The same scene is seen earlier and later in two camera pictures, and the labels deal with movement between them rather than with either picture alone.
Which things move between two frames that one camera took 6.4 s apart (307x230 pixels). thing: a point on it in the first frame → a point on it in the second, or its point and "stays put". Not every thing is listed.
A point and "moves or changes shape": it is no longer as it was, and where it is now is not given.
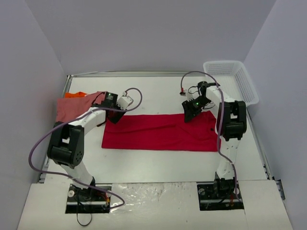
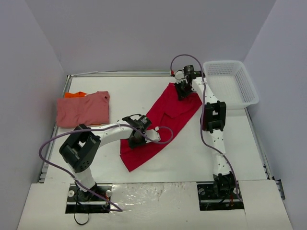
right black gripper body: (190, 111) → (181, 91)
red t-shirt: (171, 132) moves or changes shape
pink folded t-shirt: (68, 109) stays put
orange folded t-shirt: (79, 94) stays put
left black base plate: (89, 200) stays put
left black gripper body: (114, 115) → (135, 142)
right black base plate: (221, 195) stays put
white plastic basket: (233, 80) stays put
